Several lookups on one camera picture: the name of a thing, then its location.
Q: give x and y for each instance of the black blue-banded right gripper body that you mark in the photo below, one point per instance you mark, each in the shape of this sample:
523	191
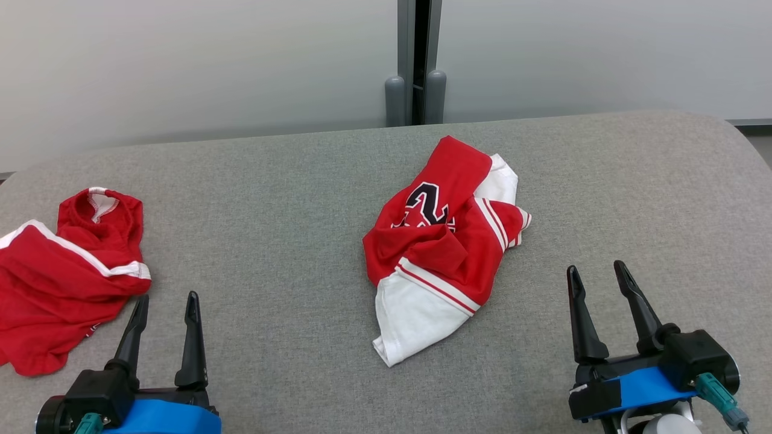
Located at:
645	386

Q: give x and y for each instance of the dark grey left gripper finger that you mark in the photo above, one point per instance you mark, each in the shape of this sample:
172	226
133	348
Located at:
193	349
134	331

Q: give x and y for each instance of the black blue-banded left gripper body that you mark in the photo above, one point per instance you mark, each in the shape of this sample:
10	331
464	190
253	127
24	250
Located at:
151	419

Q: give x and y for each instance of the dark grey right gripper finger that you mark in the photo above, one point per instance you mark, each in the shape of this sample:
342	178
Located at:
642	313
584	325

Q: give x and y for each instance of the red shorts with white stripe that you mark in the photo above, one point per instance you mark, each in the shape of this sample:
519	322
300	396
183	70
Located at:
54	289

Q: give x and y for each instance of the red white jersey with number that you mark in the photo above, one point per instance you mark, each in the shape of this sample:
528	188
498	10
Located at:
434	259

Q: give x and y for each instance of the grey fabric padded surface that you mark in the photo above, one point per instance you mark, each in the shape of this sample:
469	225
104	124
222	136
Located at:
271	211

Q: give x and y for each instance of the grey partition post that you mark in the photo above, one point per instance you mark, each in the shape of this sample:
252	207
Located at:
435	96

